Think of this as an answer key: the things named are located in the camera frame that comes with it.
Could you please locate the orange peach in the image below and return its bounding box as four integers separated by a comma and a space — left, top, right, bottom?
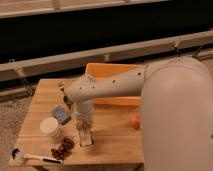
131, 115, 141, 130

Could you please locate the white paper cup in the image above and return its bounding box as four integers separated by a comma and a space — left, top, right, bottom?
40, 117, 60, 137

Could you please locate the wooden table rail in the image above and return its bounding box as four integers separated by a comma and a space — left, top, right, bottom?
0, 30, 213, 81

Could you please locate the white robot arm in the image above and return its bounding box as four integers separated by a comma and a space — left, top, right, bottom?
66, 57, 213, 171

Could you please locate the white dish brush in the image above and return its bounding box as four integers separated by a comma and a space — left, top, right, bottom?
12, 148, 63, 164

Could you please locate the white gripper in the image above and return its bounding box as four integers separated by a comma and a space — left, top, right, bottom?
74, 102, 94, 130

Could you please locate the yellow plastic bin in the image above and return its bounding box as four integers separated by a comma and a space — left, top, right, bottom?
85, 63, 140, 106

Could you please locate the bunch of dark grapes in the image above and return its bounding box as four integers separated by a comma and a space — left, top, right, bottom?
51, 136, 75, 160

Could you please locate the blue sponge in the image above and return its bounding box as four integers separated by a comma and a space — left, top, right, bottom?
52, 106, 71, 125

